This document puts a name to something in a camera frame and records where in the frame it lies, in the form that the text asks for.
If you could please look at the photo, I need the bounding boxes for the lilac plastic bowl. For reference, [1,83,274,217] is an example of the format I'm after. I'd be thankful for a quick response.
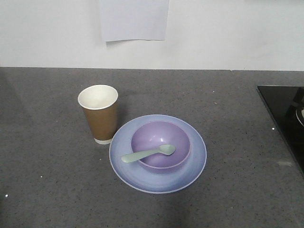
[131,121,190,173]

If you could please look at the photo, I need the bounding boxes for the mint green plastic spoon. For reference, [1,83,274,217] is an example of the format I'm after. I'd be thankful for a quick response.
[121,144,175,163]

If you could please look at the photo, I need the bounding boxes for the brown paper cup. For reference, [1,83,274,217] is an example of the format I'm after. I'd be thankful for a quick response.
[77,85,119,145]

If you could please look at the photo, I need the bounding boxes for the light blue plate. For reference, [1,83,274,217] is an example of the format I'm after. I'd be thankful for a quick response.
[109,114,207,194]

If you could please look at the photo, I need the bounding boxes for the black gas stove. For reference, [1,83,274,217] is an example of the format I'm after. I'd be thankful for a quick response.
[257,85,304,170]

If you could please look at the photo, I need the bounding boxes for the white paper on wall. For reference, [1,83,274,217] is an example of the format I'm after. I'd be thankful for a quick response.
[100,0,169,42]

